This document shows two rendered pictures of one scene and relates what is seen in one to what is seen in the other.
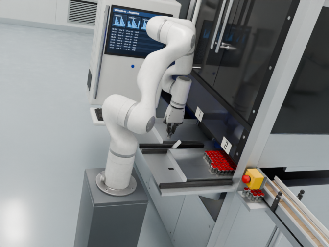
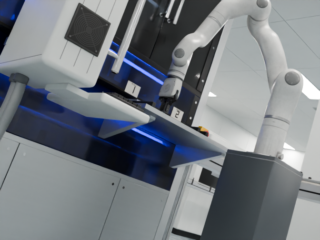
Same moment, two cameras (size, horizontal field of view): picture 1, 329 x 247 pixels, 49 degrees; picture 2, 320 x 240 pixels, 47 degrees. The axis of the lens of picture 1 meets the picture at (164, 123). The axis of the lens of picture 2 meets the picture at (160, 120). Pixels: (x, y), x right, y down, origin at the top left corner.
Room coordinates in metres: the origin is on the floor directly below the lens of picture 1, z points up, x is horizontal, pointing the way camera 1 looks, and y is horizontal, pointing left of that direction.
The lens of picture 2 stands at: (2.17, 1.63, 0.57)
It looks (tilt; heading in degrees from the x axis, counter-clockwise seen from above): 11 degrees up; 258
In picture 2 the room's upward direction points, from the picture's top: 19 degrees clockwise
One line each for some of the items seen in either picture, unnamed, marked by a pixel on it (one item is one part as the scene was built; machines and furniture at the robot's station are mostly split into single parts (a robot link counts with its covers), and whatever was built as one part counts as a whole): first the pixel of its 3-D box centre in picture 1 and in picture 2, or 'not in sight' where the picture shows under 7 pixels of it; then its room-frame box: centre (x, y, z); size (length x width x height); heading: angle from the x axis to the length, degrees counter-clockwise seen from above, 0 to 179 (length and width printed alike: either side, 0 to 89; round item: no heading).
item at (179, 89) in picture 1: (180, 89); (181, 61); (1.81, -0.04, 1.21); 0.09 x 0.08 x 0.13; 68
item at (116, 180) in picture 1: (119, 166); (270, 141); (1.34, 0.15, 0.95); 0.19 x 0.19 x 0.18
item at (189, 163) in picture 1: (204, 164); not in sight; (1.63, -0.26, 0.90); 0.34 x 0.26 x 0.04; 117
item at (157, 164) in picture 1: (179, 151); (166, 131); (1.75, -0.12, 0.87); 0.70 x 0.48 x 0.02; 27
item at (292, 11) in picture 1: (262, 88); (208, 63); (1.57, -0.39, 1.40); 0.05 x 0.01 x 0.80; 27
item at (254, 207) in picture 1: (254, 200); not in sight; (1.46, -0.52, 0.87); 0.14 x 0.13 x 0.02; 117
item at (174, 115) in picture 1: (175, 112); (171, 87); (1.81, -0.04, 1.06); 0.10 x 0.07 x 0.11; 117
